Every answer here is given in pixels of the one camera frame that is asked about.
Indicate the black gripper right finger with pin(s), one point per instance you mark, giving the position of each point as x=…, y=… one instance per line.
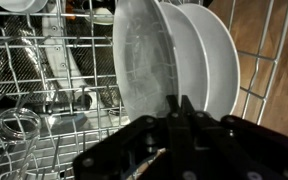
x=237, y=150

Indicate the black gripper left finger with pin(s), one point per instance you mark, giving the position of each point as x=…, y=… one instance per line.
x=130, y=150

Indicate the dishwasher with open door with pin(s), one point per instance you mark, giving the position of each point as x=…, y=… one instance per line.
x=55, y=56

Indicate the clear drinking glass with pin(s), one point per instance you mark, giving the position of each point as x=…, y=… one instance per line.
x=15, y=136

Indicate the white round lid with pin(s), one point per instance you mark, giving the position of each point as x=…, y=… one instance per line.
x=20, y=5

